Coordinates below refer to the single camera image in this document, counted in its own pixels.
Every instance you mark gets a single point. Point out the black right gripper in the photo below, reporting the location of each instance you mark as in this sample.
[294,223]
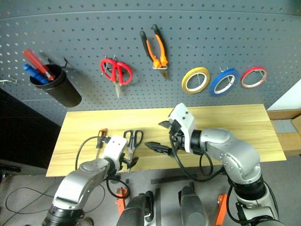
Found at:
[176,139]

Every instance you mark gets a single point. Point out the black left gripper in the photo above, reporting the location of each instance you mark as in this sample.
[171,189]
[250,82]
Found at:
[122,161]

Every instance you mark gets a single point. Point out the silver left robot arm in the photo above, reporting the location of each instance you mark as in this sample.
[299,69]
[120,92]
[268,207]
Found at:
[80,181]

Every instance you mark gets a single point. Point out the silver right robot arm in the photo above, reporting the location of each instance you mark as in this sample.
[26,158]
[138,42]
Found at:
[235,155]

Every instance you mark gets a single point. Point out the yellow tape roll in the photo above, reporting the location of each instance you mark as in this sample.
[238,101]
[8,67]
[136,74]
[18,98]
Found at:
[188,81]

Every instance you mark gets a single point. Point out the blue tape roll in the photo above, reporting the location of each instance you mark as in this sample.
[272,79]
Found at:
[216,84]

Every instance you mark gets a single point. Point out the red tape roll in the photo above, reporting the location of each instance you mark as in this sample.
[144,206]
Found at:
[245,75]

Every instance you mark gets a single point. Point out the grey perforated pegboard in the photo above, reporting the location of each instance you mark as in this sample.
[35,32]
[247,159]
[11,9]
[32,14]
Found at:
[164,21]

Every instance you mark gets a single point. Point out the black pegboard hook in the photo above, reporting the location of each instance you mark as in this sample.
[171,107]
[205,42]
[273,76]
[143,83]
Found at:
[66,62]

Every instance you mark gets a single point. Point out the silver metal pegboard hook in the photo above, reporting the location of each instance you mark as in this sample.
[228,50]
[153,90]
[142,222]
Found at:
[10,78]

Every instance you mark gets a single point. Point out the orange clamp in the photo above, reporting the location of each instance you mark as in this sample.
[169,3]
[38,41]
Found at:
[221,209]
[121,200]

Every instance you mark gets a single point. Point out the orange black screwdriver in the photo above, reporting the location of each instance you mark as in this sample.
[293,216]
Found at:
[101,137]

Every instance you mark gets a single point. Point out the dark rounded robot leg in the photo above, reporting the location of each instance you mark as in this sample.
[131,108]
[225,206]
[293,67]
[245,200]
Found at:
[194,207]
[136,212]

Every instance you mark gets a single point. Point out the orange black pliers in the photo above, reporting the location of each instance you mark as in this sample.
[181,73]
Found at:
[160,50]

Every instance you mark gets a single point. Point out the black cup holder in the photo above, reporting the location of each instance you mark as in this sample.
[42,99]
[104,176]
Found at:
[63,90]

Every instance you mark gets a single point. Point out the brown cardboard box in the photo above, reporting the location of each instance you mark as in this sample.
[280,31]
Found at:
[288,141]

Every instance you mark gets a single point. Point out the white panel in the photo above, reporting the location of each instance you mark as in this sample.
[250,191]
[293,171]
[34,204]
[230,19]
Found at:
[288,96]

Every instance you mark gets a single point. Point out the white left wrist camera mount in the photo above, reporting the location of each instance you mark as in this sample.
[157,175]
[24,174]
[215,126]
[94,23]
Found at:
[115,147]

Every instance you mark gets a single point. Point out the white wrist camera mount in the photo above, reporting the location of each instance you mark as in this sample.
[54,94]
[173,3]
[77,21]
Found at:
[185,122]
[115,147]

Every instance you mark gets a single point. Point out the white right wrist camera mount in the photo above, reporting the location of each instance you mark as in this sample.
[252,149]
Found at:
[185,122]

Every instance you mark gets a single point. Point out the silver pliers holder bracket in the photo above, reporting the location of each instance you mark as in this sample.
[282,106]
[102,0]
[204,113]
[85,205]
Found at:
[160,67]

